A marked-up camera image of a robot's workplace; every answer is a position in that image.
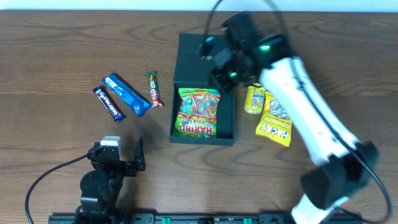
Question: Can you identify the green Haribo gummy bag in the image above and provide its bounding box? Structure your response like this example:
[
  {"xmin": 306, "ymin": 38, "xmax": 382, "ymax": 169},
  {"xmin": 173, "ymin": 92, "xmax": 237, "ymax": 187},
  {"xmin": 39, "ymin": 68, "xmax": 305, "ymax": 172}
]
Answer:
[{"xmin": 172, "ymin": 88, "xmax": 221, "ymax": 139}]

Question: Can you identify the blue Oreo cookie pack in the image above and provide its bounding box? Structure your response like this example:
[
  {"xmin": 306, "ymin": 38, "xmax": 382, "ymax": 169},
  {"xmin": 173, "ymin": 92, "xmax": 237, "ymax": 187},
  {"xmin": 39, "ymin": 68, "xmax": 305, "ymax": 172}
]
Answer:
[{"xmin": 102, "ymin": 72, "xmax": 151, "ymax": 117}]

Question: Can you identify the yellow Mentos gum bottle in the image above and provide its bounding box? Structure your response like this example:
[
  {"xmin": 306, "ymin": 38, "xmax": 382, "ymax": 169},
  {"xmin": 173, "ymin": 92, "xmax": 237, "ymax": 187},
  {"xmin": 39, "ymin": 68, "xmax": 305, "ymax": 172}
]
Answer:
[{"xmin": 244, "ymin": 83, "xmax": 266, "ymax": 114}]

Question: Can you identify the green red KitKat Milo bar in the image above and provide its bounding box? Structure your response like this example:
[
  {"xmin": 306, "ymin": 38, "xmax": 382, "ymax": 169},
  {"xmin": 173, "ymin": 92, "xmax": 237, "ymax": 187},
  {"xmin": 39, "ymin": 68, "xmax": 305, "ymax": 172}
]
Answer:
[{"xmin": 146, "ymin": 71, "xmax": 164, "ymax": 108}]

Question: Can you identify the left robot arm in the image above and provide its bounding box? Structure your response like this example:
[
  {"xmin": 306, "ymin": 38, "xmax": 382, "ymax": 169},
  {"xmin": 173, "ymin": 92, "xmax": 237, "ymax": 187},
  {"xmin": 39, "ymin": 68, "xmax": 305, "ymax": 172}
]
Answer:
[{"xmin": 73, "ymin": 136, "xmax": 146, "ymax": 223}]

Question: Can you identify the purple Dairy Milk bar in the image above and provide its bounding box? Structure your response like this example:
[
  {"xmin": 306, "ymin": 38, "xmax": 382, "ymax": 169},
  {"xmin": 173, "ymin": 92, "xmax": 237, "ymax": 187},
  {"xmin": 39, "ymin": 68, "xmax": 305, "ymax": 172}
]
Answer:
[{"xmin": 93, "ymin": 86, "xmax": 126, "ymax": 123}]

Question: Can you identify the dark green open box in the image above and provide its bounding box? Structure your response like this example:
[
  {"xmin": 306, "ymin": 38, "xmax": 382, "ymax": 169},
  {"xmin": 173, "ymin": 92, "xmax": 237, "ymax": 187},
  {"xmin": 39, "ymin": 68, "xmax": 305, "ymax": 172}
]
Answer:
[{"xmin": 169, "ymin": 33, "xmax": 236, "ymax": 146}]

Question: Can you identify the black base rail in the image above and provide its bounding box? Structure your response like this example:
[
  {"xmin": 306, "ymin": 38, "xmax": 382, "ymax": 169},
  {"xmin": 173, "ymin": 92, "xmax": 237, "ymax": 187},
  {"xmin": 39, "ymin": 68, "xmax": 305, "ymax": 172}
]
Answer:
[{"xmin": 48, "ymin": 213, "xmax": 364, "ymax": 224}]

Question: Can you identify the yellow Hacks candy bag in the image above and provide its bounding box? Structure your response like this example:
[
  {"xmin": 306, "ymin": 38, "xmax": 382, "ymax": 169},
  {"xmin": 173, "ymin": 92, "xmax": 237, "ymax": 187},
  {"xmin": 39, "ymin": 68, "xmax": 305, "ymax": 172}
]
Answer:
[{"xmin": 255, "ymin": 91, "xmax": 292, "ymax": 147}]

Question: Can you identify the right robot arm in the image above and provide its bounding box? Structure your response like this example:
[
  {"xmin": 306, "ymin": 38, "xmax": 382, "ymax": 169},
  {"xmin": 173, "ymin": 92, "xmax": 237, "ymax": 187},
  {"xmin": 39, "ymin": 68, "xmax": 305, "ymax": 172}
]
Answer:
[{"xmin": 200, "ymin": 12, "xmax": 378, "ymax": 223}]

